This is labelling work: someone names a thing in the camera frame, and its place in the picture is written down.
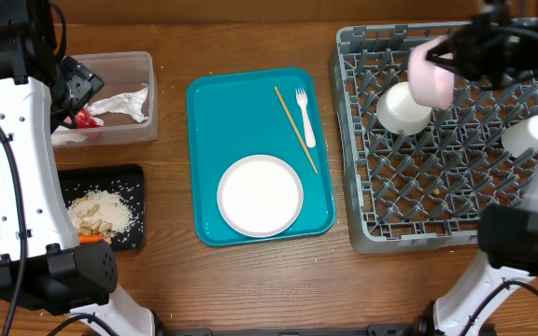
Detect pink bowl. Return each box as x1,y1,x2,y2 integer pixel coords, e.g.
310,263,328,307
407,36,455,109

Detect red sauce packet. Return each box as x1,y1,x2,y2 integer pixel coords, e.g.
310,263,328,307
64,107,104,129

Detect white napkin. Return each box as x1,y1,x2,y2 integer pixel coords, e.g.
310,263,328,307
86,87,149,122

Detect white bowl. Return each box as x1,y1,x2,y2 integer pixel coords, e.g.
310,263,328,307
376,82,432,135

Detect white paper cup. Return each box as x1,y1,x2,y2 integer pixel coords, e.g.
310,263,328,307
502,116,538,158

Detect rice and food scraps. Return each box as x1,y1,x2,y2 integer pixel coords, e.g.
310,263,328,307
67,190,140,244

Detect white plastic fork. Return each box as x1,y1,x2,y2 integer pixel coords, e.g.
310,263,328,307
295,88,317,148

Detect wooden chopstick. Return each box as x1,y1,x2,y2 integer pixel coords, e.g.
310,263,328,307
274,86,319,175

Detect white round plate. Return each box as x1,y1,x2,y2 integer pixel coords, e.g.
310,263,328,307
217,154,304,238

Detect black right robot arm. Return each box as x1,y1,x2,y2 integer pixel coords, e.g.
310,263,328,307
396,1,538,335

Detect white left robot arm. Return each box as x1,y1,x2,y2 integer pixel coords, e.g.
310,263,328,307
0,0,164,335

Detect black waste tray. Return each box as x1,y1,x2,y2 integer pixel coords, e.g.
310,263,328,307
59,164,146,251

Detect grey dishwasher rack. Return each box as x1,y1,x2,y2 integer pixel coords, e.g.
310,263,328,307
330,22,538,254

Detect clear plastic bin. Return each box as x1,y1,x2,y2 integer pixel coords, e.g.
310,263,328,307
51,51,158,147

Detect orange carrot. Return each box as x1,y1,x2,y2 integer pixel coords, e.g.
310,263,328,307
78,233,104,245

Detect teal plastic tray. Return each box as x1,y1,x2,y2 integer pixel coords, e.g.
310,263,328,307
186,67,336,247

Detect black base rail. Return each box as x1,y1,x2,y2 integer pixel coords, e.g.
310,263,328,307
163,324,412,336

